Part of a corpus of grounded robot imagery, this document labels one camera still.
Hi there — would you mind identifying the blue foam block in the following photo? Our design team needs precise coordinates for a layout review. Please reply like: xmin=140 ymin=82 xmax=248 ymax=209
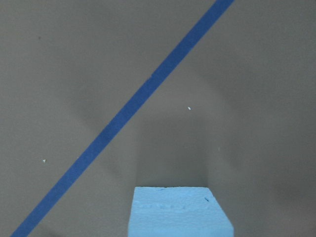
xmin=128 ymin=187 xmax=235 ymax=237

